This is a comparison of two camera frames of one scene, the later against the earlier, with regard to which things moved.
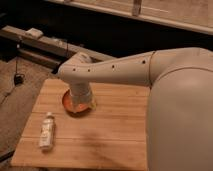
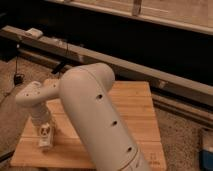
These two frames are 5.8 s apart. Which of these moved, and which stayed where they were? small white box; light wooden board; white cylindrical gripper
Moved: white cylindrical gripper
Stayed: small white box; light wooden board
